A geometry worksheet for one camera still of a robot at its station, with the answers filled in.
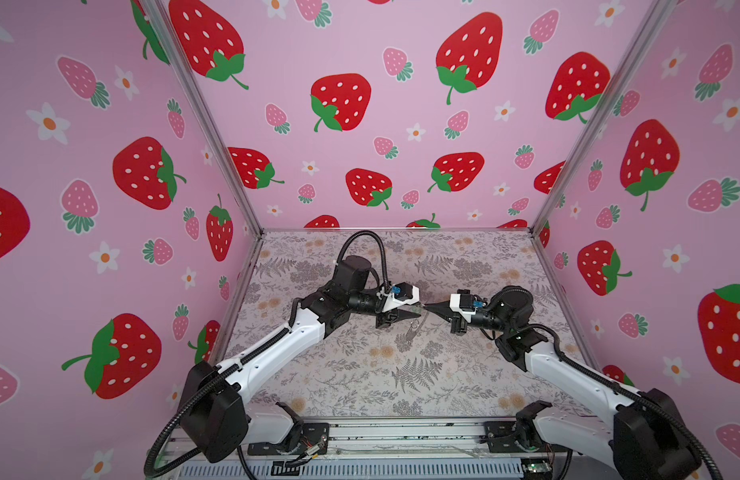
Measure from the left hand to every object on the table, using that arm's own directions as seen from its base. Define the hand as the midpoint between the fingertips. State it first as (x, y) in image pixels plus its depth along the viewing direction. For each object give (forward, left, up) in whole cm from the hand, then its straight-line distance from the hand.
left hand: (417, 304), depth 71 cm
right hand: (0, -2, 0) cm, 2 cm away
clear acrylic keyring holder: (-4, 0, -4) cm, 6 cm away
